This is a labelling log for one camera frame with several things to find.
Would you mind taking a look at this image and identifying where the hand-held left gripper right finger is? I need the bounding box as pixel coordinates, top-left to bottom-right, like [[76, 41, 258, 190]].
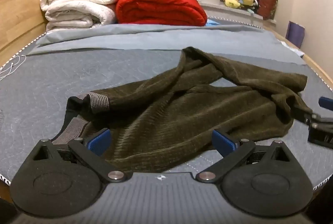
[[196, 129, 296, 184]]

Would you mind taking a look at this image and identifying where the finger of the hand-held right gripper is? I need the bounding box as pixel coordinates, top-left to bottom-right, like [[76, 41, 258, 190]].
[[318, 96, 333, 110], [293, 106, 318, 129]]

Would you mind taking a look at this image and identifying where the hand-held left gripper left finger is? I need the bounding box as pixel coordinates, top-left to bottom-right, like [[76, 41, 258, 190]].
[[33, 128, 126, 183]]

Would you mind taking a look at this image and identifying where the olive green knit sweater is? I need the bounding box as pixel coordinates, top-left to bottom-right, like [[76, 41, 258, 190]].
[[51, 47, 313, 174]]

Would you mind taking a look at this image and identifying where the grey quilted mattress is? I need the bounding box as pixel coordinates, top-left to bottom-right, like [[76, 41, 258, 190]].
[[0, 39, 333, 192]]

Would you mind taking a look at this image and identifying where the grey bed sheet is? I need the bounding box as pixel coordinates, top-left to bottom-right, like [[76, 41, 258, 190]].
[[26, 21, 308, 66]]

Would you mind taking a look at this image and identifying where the red cushion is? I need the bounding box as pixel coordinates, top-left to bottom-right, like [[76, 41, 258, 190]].
[[257, 0, 279, 20]]

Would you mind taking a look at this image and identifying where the white folded quilt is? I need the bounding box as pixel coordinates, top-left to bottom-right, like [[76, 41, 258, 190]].
[[40, 0, 122, 32]]

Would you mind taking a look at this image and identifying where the red folded blanket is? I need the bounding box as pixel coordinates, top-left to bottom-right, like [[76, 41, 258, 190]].
[[115, 0, 208, 27]]

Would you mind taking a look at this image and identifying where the white cable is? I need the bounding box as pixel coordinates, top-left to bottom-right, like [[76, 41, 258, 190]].
[[0, 54, 27, 82]]

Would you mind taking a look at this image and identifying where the wooden bed frame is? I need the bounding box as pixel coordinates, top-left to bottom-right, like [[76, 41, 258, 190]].
[[0, 0, 333, 95]]

